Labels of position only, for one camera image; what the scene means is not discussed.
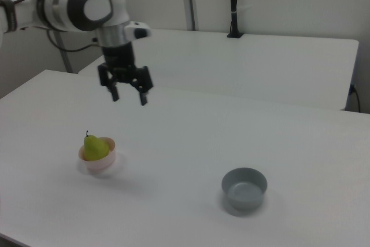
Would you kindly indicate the green pear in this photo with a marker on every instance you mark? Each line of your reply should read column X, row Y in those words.
column 94, row 149

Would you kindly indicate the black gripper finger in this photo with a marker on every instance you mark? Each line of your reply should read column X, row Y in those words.
column 144, row 80
column 107, row 77

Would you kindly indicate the white side table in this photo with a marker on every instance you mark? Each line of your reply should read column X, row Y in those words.
column 260, row 64

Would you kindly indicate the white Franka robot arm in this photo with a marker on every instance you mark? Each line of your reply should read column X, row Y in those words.
column 95, row 7

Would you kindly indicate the pink plastic bowl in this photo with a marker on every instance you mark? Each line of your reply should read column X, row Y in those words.
column 101, row 165

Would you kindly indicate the gray plastic bowl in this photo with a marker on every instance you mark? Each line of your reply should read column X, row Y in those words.
column 244, row 192

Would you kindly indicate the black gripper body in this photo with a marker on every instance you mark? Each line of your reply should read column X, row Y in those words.
column 119, row 59

